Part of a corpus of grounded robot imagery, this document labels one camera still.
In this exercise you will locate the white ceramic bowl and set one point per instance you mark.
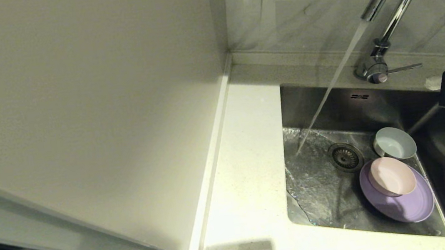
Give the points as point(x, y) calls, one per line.
point(395, 145)

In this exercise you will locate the chrome gooseneck faucet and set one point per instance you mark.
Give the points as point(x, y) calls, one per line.
point(398, 12)

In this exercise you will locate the pink small bowl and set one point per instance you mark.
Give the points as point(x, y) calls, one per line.
point(391, 175)

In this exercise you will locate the lilac round plate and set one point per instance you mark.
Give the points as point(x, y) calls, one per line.
point(404, 209)

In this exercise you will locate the metal sink drain strainer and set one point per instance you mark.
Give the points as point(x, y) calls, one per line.
point(345, 157)

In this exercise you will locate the stainless steel sink basin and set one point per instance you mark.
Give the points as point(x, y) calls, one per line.
point(341, 212)

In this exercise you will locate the running water stream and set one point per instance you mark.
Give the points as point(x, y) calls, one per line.
point(334, 74)

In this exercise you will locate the tall white cabinet panel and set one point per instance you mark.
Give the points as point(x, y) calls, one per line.
point(76, 95)

